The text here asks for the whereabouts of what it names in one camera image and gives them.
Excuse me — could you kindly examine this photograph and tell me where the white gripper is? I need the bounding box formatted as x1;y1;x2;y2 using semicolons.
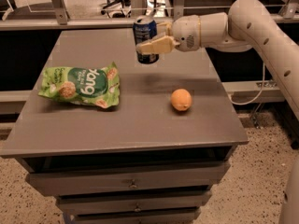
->
135;15;200;54

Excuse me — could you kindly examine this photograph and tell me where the blue pepsi can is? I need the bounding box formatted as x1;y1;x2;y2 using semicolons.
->
133;15;159;64

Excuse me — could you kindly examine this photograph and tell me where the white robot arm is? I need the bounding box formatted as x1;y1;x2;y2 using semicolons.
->
136;0;299;116

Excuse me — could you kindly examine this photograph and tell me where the orange fruit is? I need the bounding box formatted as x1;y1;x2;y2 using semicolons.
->
170;89;192;111

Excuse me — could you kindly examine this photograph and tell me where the green chips bag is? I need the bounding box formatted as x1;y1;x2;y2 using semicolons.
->
38;63;120;109

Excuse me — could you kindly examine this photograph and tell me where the grey metal railing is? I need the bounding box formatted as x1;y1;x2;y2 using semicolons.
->
0;0;298;31

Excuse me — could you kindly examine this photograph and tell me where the grey drawer cabinet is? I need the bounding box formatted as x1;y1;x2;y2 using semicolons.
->
1;29;248;224

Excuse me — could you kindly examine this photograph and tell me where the white cable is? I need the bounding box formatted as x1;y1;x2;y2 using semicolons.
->
228;63;267;106

